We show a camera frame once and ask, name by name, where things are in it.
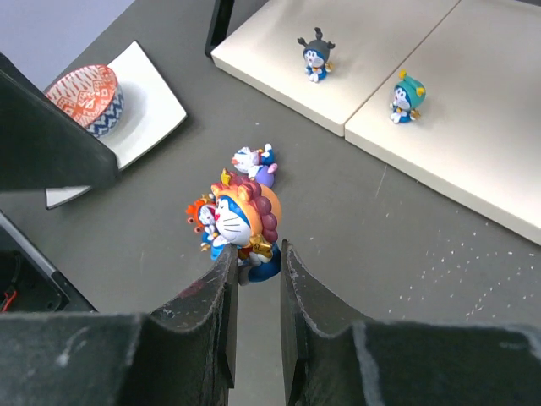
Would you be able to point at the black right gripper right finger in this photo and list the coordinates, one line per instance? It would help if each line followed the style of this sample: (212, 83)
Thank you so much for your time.
(332, 354)

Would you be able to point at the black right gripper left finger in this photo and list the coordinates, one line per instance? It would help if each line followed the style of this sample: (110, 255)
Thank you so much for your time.
(182, 353)

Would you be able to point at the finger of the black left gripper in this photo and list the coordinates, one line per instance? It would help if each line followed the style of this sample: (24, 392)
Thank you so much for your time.
(41, 147)

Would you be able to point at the orange lion Doraemon figure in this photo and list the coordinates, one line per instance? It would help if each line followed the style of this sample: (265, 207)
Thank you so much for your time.
(247, 215)

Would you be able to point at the three-tier beige black shelf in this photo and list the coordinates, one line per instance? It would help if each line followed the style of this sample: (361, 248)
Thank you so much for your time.
(477, 140)

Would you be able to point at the red patterned bowl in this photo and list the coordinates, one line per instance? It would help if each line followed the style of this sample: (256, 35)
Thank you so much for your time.
(92, 96)

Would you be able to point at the white square plate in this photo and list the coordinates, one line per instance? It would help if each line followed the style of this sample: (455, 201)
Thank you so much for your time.
(151, 110)

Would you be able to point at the orange crab Doraemon figure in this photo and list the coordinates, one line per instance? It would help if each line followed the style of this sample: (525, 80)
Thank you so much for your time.
(201, 215)

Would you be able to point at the purple white Doraemon figure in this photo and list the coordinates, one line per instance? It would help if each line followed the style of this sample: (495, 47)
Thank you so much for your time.
(257, 164)

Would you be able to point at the teal-hooded Doraemon figure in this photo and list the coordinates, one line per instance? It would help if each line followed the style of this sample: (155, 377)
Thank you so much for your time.
(408, 95)

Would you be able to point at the grey-hooded Doraemon figure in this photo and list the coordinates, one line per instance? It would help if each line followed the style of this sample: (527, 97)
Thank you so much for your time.
(316, 56)

